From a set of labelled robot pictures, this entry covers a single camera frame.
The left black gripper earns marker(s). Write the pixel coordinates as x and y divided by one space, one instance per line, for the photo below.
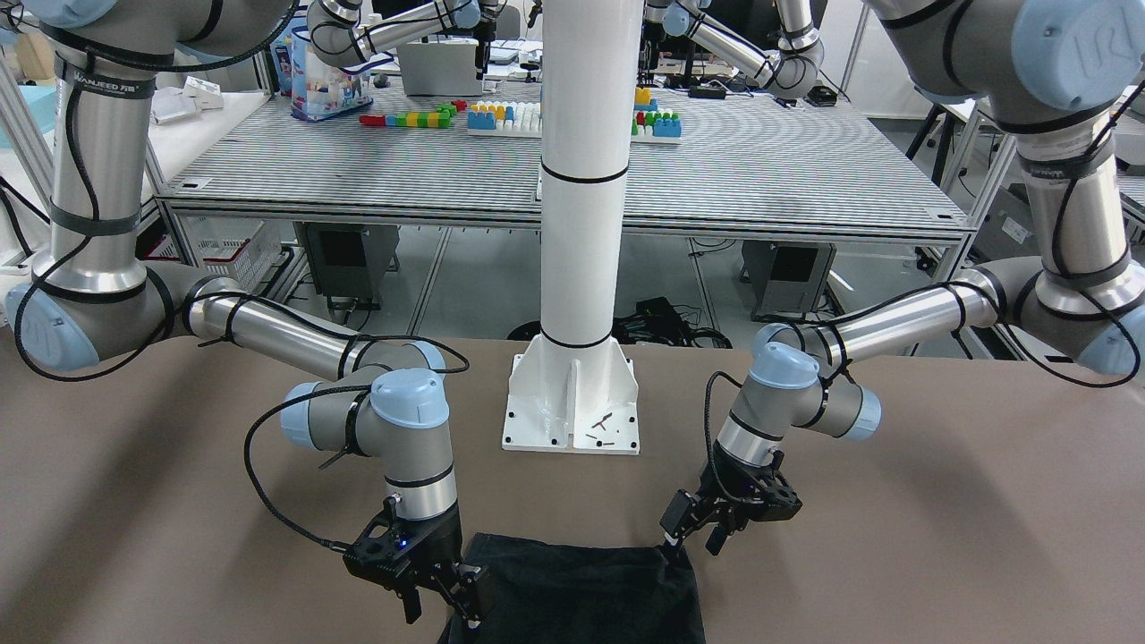
726 501

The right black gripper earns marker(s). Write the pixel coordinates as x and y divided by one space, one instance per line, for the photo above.
440 538

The black graphic t-shirt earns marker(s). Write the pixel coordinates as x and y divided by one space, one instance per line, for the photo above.
568 594

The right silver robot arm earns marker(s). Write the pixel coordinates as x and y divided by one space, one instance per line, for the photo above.
89 298

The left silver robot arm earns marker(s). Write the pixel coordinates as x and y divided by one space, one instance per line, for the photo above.
1051 71

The white central robot column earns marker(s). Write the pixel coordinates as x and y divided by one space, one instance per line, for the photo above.
573 390

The slatted aluminium workbench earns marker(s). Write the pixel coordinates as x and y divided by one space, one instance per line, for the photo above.
746 168

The white laundry basket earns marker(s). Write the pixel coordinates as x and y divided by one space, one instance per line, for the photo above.
237 251

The colourful toy building blocks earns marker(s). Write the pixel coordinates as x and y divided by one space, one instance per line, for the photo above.
650 123

